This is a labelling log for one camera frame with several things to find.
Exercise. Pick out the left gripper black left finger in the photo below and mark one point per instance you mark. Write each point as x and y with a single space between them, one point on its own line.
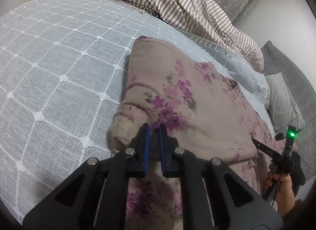
95 191

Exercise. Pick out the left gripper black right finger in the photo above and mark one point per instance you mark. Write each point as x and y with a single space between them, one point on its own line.
213 195

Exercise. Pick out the pink floral padded garment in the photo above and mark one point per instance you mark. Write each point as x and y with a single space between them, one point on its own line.
205 111

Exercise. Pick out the right hand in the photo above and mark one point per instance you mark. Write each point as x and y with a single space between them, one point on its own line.
284 197

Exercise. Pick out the grey pillow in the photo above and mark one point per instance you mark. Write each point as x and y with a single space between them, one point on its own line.
282 108

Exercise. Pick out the grey quilted headboard cushion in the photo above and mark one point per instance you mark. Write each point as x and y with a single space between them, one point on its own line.
275 61

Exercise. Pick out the light blue checked bedspread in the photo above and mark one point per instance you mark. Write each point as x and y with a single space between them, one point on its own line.
63 70

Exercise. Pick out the brown striped blanket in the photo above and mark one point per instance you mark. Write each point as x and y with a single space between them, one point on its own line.
206 19

